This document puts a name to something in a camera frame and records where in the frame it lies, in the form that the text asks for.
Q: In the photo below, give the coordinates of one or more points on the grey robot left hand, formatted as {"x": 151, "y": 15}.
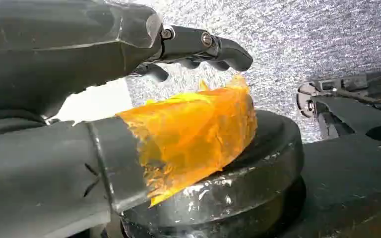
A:
{"x": 46, "y": 49}

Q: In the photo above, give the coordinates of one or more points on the ribbed grey robot left arm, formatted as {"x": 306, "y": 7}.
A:
{"x": 6, "y": 123}

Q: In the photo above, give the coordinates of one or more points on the black round robot foot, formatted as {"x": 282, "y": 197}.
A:
{"x": 262, "y": 170}

